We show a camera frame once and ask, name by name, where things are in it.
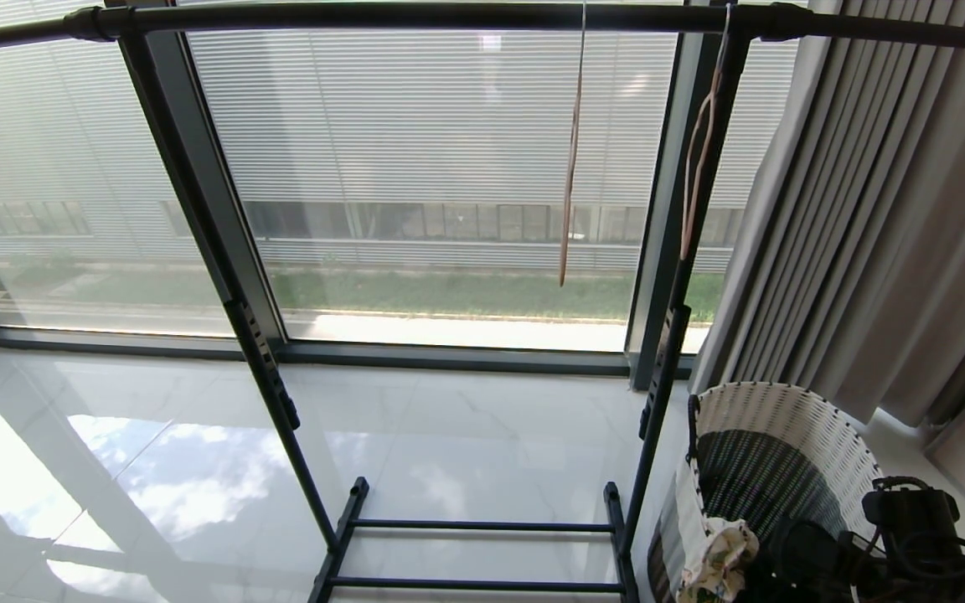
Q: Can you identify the white laundry basket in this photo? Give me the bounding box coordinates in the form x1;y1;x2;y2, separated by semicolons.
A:
646;381;887;603

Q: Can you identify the window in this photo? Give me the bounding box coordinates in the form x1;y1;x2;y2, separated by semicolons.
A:
0;0;802;394

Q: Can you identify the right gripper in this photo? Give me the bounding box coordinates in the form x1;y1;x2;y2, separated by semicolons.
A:
763;518;965;603

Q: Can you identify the black cable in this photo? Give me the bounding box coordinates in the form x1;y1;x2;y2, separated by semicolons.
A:
851;475;965;591

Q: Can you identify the pink clothes hanger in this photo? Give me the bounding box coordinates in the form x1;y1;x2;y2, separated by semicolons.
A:
679;0;736;263
557;0;589;288

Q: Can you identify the beige curtain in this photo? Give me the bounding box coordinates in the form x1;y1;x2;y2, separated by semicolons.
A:
689;0;965;430

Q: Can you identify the cream printed garment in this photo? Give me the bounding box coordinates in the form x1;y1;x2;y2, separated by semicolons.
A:
672;456;761;603

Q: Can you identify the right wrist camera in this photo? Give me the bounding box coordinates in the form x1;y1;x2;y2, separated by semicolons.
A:
862;486;962;549

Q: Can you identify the black clothes rack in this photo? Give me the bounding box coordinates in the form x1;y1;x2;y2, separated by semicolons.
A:
0;0;965;603

